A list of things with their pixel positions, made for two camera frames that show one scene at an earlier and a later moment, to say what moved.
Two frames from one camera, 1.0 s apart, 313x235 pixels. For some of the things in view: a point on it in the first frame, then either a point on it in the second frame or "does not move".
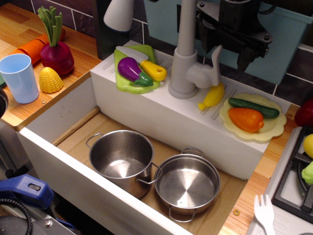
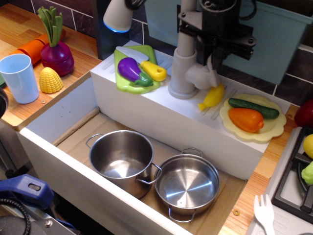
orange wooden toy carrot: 33,48 does not move
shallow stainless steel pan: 185,182 does not move
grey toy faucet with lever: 188,74 does not move
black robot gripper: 234,23 -> 217,25
